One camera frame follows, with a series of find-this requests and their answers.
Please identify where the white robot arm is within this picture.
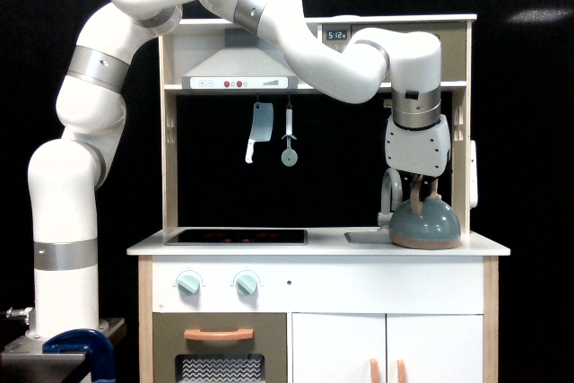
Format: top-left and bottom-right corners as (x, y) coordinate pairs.
(28, 0), (451, 339)

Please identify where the white cabinet door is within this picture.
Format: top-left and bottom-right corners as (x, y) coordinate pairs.
(387, 315), (483, 382)
(292, 313), (387, 382)

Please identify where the toy cleaver knife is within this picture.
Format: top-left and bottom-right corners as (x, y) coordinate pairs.
(245, 102), (274, 163)

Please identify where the grey toy sink basin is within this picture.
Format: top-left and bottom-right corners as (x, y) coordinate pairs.
(344, 231), (391, 245)

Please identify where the toy microwave with green window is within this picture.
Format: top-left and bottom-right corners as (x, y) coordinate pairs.
(321, 22), (467, 82)

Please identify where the black toy stove top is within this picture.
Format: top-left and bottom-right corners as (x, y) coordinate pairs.
(166, 228), (308, 246)

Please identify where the blue c-clamp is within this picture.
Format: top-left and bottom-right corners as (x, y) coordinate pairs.
(42, 329), (116, 383)

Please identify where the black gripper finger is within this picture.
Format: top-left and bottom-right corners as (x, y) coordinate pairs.
(429, 178), (440, 198)
(401, 171), (413, 198)

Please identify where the white wooden toy kitchen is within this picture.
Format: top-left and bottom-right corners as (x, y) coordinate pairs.
(130, 14), (509, 382)

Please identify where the toy pizza cutter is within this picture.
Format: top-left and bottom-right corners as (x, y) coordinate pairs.
(281, 105), (298, 168)

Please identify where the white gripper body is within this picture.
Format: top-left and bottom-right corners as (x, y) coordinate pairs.
(385, 115), (450, 177)

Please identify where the mint stove knob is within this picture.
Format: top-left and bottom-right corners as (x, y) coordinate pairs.
(233, 270), (260, 296)
(176, 270), (203, 297)

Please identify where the grey-green toy teapot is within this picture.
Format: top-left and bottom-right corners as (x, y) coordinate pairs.
(389, 176), (461, 250)

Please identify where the grey toy range hood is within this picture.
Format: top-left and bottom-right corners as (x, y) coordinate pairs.
(174, 29), (299, 91)

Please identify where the grey toy faucet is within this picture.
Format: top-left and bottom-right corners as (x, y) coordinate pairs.
(378, 168), (404, 233)

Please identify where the right mint stove knob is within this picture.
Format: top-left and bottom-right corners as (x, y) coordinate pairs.
(233, 270), (260, 296)

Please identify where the right white cabinet door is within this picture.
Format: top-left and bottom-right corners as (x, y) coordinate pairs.
(387, 315), (483, 382)

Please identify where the toy oven door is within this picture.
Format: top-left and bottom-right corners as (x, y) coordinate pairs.
(152, 313), (288, 382)

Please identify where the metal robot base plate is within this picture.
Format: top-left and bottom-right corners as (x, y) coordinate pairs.
(1, 318), (126, 361)

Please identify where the left white cabinet door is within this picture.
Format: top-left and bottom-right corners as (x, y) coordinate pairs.
(292, 313), (387, 382)

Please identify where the left mint stove knob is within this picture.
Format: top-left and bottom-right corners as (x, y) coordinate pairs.
(176, 270), (203, 297)

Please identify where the white side-mounted toy phone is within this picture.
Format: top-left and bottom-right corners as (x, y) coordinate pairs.
(469, 140), (479, 209)

